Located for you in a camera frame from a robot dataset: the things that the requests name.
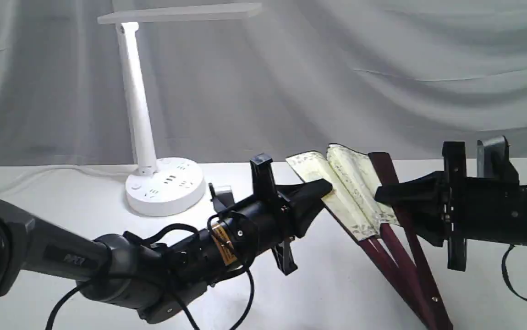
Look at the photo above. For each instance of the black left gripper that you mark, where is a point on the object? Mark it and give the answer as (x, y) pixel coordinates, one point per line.
(265, 221)

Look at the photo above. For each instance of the cream paper folding fan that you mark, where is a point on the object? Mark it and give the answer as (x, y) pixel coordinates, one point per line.
(383, 233)

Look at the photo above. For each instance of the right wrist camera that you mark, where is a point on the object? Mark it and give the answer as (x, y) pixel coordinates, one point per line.
(493, 160)

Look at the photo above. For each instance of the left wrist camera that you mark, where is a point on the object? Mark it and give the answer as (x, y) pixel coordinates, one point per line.
(222, 197)

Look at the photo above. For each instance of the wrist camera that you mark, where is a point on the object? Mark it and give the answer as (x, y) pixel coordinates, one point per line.
(222, 197)
(493, 160)

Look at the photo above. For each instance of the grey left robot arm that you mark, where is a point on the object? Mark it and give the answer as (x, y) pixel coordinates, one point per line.
(161, 275)

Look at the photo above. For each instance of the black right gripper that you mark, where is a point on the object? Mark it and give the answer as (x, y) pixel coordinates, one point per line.
(480, 209)

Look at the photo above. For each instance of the grey fabric backdrop curtain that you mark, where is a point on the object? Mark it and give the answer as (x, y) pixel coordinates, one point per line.
(400, 76)

